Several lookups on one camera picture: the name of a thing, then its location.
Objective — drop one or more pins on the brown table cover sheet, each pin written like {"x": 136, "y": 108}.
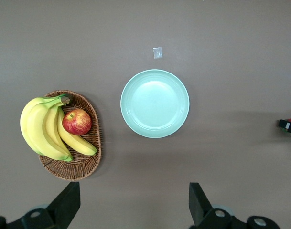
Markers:
{"x": 207, "y": 35}

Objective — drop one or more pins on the pale green round plate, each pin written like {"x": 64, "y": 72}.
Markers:
{"x": 154, "y": 103}

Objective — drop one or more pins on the yellow banana bunch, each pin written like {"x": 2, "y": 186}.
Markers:
{"x": 37, "y": 128}

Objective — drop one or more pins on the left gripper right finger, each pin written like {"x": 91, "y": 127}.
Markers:
{"x": 202, "y": 210}

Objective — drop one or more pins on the brown wicker basket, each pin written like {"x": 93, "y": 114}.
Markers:
{"x": 83, "y": 167}

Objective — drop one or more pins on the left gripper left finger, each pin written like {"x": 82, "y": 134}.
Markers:
{"x": 61, "y": 207}

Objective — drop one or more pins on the small clear tape piece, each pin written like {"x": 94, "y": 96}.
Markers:
{"x": 157, "y": 53}

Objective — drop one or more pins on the red apple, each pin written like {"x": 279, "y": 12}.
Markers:
{"x": 77, "y": 122}

